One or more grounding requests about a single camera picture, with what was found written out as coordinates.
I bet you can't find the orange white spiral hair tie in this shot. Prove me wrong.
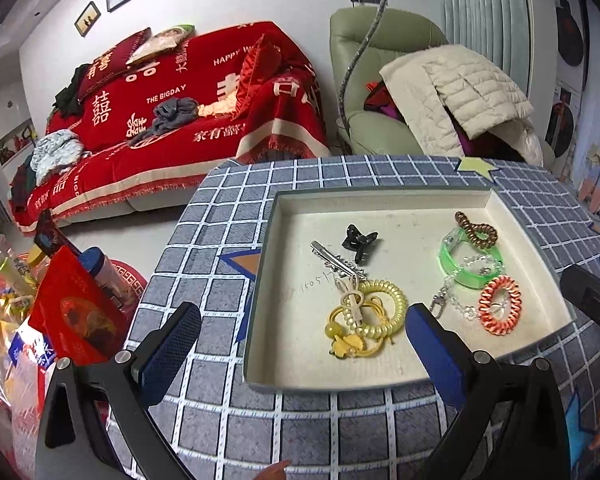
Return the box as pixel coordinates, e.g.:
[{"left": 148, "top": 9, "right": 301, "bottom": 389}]
[{"left": 476, "top": 274, "right": 524, "bottom": 336}]

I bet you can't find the brown spiral hair tie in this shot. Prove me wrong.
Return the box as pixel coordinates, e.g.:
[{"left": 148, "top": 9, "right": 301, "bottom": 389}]
[{"left": 453, "top": 210, "right": 501, "bottom": 250}]

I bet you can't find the clear bead chain bracelet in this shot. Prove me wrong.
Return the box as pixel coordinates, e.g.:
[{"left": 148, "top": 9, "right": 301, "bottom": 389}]
[{"left": 428, "top": 252, "right": 499, "bottom": 322}]

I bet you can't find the yellow hair tie with flower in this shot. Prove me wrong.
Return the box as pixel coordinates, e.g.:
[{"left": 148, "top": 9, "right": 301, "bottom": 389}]
[{"left": 322, "top": 296, "right": 397, "bottom": 361}]

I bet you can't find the yellow spiral hair tie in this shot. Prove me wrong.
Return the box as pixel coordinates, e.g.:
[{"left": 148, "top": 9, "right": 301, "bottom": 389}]
[{"left": 340, "top": 277, "right": 410, "bottom": 340}]

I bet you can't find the beige rabbit hair clip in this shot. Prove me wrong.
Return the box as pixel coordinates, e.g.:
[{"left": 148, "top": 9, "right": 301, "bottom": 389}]
[{"left": 335, "top": 276, "right": 365, "bottom": 327}]

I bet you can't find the silver rhinestone hair clip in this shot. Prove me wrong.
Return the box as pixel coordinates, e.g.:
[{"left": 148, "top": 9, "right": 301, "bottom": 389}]
[{"left": 310, "top": 240, "right": 367, "bottom": 282}]

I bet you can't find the black claw hair clip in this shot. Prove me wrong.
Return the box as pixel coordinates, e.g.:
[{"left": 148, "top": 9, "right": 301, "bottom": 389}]
[{"left": 341, "top": 224, "right": 378, "bottom": 264}]

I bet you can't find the grey-green jewelry tray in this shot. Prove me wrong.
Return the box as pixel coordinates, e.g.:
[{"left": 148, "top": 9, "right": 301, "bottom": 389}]
[{"left": 244, "top": 188, "right": 574, "bottom": 392}]

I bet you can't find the red gift bags pile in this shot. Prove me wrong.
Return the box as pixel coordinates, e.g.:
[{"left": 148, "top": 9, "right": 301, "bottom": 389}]
[{"left": 0, "top": 211, "right": 147, "bottom": 479}]

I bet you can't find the blue checked tablecloth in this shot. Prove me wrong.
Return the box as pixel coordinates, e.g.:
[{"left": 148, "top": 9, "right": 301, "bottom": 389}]
[{"left": 128, "top": 156, "right": 600, "bottom": 479}]

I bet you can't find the beige down jacket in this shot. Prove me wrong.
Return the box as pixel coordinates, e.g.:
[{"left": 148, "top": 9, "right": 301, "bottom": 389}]
[{"left": 379, "top": 44, "right": 544, "bottom": 166}]

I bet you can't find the white patterned clothes pile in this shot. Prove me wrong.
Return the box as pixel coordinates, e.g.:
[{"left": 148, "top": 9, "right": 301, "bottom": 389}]
[{"left": 30, "top": 129, "right": 91, "bottom": 186}]

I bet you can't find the pale green curtain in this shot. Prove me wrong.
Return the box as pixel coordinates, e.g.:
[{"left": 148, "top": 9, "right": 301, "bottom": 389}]
[{"left": 443, "top": 0, "right": 530, "bottom": 91}]

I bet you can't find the grey garment on sofa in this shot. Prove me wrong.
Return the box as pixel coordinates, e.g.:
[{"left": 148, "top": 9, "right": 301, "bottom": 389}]
[{"left": 128, "top": 98, "right": 199, "bottom": 146}]

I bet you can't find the black garment on sofa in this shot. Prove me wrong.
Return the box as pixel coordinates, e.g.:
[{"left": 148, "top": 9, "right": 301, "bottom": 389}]
[{"left": 54, "top": 64, "right": 91, "bottom": 118}]

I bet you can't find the green armchair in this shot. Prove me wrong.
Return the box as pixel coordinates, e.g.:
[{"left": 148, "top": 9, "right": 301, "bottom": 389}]
[{"left": 328, "top": 5, "right": 556, "bottom": 166}]

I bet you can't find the red cushion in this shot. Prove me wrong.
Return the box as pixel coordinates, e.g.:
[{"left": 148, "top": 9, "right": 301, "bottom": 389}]
[{"left": 76, "top": 27, "right": 151, "bottom": 103}]

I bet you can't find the red covered sofa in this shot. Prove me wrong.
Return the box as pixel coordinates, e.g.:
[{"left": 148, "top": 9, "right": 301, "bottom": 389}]
[{"left": 9, "top": 21, "right": 329, "bottom": 235}]

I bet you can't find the printed cushion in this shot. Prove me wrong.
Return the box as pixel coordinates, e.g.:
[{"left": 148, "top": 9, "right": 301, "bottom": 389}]
[{"left": 126, "top": 24, "right": 195, "bottom": 66}]

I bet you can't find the small dark picture frame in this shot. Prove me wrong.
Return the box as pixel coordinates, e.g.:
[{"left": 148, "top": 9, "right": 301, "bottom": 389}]
[{"left": 74, "top": 1, "right": 100, "bottom": 37}]

